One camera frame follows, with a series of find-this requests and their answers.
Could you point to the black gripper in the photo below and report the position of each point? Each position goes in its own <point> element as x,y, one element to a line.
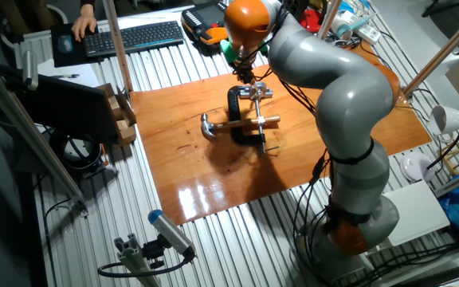
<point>244,69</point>

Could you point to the black C-clamp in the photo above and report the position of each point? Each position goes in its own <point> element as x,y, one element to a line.
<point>234,115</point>

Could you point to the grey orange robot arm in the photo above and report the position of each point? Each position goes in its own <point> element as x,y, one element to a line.
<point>345,95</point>

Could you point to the dark red sleeved forearm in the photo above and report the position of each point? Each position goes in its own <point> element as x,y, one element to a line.
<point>87,2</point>

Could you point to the person's bare hand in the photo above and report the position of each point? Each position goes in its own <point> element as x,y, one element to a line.
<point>83,22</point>

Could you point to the white tape wrap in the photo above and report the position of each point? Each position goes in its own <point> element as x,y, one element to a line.
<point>260,119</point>

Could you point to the black orange teach pendant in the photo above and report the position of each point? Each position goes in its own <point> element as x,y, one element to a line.
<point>201,20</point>

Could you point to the red round object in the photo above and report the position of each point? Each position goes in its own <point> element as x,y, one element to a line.
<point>312,20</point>

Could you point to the black filament spool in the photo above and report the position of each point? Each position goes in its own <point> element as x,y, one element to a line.
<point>299,6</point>

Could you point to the white teal handheld tool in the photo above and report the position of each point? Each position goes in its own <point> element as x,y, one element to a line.
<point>343,30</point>

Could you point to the glossy orange wooden board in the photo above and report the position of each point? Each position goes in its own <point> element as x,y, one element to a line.
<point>197,179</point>

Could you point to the black keyboard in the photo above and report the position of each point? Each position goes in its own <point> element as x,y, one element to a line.
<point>134,38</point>

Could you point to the brown cardboard box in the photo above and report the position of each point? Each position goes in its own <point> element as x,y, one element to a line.
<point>128,109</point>

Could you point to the wooden block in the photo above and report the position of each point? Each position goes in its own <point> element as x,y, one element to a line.
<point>126,133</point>
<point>114,107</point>

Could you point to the white paper sheet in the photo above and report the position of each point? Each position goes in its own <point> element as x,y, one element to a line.
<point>74,81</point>

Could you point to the black monitor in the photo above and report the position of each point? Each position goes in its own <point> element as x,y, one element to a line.
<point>66,107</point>

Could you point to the dark computer mouse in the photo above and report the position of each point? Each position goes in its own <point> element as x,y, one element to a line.
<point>65,43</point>

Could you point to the black mouse pad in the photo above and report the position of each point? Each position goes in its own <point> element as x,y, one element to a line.
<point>60,60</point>

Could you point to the black office chair base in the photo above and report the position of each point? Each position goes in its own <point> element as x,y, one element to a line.
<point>440,6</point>

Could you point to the short aluminium profile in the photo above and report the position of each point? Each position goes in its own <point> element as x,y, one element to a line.
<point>134,259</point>

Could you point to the white flat box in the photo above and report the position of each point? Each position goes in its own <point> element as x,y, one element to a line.
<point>417,215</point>

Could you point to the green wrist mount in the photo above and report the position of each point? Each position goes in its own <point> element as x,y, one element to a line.
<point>229,52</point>

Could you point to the wooden frame post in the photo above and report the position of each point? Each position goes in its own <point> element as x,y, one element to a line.
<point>444,49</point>
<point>116,40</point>
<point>329,18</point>

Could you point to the grey camera with blue cap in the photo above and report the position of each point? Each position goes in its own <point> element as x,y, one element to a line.
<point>169,231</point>

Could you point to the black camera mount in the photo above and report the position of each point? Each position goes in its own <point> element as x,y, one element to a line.
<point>154,251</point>

